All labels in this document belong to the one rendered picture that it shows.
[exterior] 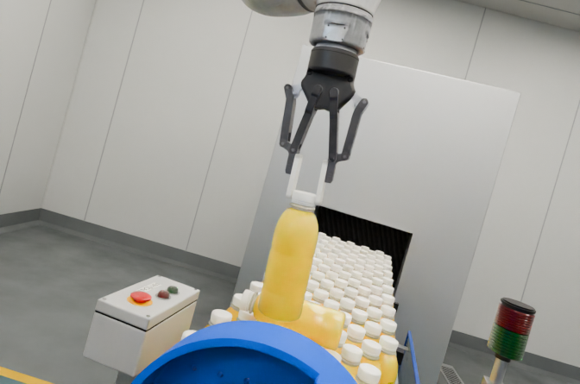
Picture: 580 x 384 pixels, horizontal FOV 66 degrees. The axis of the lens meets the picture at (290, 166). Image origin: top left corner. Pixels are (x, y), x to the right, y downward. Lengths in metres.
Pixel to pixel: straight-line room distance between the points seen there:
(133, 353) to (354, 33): 0.61
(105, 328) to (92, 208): 4.41
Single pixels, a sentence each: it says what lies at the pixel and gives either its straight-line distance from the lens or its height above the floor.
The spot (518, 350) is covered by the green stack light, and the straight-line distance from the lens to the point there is 0.99.
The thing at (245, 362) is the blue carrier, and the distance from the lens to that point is 0.53.
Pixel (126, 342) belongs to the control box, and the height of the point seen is 1.05.
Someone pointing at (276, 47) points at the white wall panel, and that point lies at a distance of 4.79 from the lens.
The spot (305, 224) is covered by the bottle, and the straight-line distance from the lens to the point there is 0.67.
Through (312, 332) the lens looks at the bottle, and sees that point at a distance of 0.85.
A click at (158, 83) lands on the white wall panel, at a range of 4.98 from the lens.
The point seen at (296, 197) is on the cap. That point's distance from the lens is 0.68.
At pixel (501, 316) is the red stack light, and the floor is 1.23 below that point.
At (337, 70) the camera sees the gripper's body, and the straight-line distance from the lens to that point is 0.67.
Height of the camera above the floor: 1.41
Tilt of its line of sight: 1 degrees down
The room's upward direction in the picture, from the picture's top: 16 degrees clockwise
